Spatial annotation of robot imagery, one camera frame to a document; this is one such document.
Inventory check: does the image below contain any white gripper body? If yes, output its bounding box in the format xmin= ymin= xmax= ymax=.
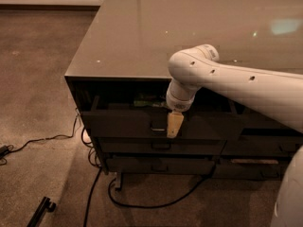
xmin=166 ymin=79 xmax=200 ymax=113

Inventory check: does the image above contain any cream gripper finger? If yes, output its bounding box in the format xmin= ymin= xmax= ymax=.
xmin=167 ymin=111 xmax=184 ymax=138

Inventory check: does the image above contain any drawer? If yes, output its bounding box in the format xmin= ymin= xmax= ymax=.
xmin=106 ymin=157 xmax=214 ymax=174
xmin=81 ymin=97 xmax=244 ymax=140
xmin=223 ymin=135 xmax=303 ymax=157
xmin=213 ymin=159 xmax=289 ymax=181
xmin=98 ymin=138 xmax=225 ymax=155
xmin=235 ymin=103 xmax=302 ymax=136

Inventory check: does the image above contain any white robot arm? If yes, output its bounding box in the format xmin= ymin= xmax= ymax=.
xmin=166 ymin=44 xmax=303 ymax=227

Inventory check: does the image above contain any dark cabinet with glossy top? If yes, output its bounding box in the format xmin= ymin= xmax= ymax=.
xmin=65 ymin=0 xmax=303 ymax=176

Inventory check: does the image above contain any green snack bag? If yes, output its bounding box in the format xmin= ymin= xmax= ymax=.
xmin=134 ymin=95 xmax=167 ymax=108

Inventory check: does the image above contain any black metal bar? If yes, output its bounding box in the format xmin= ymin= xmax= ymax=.
xmin=27 ymin=197 xmax=57 ymax=227

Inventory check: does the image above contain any black power adapter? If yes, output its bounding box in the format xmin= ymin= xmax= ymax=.
xmin=0 ymin=146 xmax=10 ymax=158

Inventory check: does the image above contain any black looped cable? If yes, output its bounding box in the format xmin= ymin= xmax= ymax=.
xmin=107 ymin=165 xmax=218 ymax=210

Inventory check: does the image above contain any thick black floor cable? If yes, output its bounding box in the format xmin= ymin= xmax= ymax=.
xmin=82 ymin=167 xmax=103 ymax=227

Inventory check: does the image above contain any thin black cable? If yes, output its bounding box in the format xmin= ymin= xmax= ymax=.
xmin=0 ymin=108 xmax=81 ymax=166

